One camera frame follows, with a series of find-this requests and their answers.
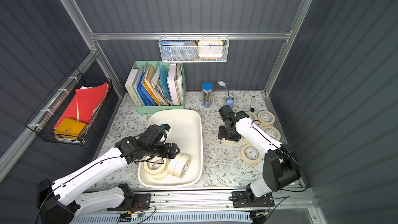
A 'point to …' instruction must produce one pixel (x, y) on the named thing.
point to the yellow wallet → (70, 127)
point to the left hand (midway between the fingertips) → (173, 149)
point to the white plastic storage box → (186, 132)
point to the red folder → (82, 104)
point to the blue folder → (145, 96)
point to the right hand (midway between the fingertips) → (228, 136)
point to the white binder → (172, 84)
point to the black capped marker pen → (253, 103)
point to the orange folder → (147, 83)
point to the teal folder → (165, 83)
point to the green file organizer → (165, 104)
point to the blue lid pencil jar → (207, 91)
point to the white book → (129, 85)
